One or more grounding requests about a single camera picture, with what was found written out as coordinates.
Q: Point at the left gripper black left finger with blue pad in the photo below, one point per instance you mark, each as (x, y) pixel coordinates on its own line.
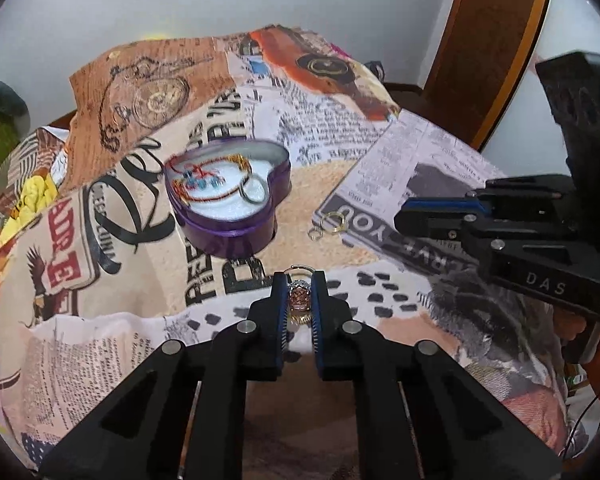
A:
(180, 413)

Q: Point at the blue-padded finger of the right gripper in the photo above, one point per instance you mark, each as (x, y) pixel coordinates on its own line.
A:
(438, 218)

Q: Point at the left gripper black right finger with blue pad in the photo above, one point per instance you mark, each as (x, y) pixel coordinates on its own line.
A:
(419, 414)

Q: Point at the purple heart-shaped tin box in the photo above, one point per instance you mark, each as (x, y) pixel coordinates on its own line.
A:
(224, 194)

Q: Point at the newspaper print bed cover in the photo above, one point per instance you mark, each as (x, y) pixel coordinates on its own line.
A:
(104, 275)

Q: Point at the brown wooden door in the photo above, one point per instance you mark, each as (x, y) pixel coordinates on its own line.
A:
(485, 48)

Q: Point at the yellow cloth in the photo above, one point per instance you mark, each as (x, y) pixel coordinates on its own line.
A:
(37, 194)

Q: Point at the striped patchwork blanket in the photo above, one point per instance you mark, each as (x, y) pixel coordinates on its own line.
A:
(42, 152)

